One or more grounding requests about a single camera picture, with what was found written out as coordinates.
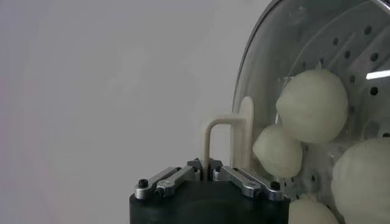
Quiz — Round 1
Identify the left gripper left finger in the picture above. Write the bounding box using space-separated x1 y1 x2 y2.
133 158 203 200

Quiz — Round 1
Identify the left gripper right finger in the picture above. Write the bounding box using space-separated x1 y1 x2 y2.
209 158 285 202

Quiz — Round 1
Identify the white steamed baozi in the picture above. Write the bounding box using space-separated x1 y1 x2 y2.
288 194 341 224
331 137 390 224
252 124 303 179
275 68 349 145

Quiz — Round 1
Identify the round glass lid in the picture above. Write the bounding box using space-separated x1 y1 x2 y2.
200 0 390 224

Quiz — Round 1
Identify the stainless steel steamer basket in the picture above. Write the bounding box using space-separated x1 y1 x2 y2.
236 0 390 224

